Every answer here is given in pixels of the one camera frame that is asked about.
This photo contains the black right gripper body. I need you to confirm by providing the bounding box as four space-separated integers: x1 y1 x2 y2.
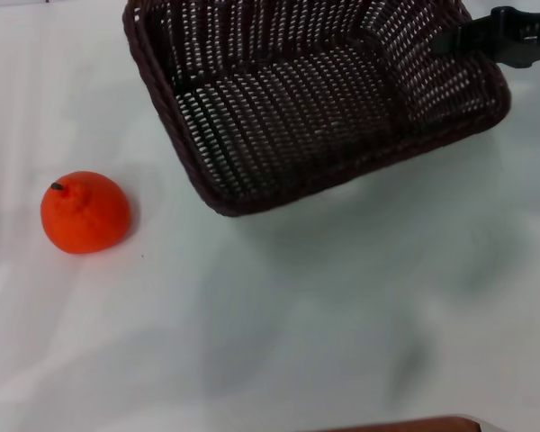
489 5 540 69

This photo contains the dark woven rectangular basket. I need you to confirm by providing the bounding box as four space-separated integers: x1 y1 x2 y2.
121 0 512 218

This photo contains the brown rounded edge piece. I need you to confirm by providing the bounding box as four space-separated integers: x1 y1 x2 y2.
312 415 483 432

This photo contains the orange tangerine with stem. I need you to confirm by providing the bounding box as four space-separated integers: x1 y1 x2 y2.
40 170 132 256

